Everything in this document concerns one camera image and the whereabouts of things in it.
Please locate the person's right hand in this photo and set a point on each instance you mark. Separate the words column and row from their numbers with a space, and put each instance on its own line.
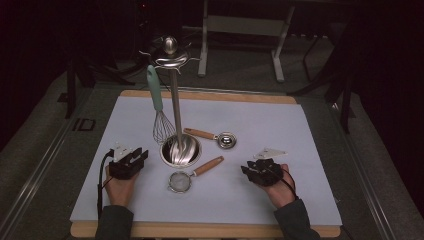
column 280, row 193

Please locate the dark metal stand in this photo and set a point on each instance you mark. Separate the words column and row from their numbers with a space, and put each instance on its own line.
column 345, row 100

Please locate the person's left hand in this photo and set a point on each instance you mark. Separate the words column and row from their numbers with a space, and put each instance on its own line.
column 120, row 191

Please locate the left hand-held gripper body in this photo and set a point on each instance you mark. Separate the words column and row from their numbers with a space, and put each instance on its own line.
column 123, row 168

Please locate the grey metal frame stand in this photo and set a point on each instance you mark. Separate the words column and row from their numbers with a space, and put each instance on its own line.
column 243, row 26

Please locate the steel utensil stand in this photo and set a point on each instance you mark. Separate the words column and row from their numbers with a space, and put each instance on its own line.
column 176, row 100

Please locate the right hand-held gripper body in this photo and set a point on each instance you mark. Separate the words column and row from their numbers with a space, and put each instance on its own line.
column 266, row 173

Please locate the white table mat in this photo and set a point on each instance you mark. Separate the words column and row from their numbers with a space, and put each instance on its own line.
column 250, row 186

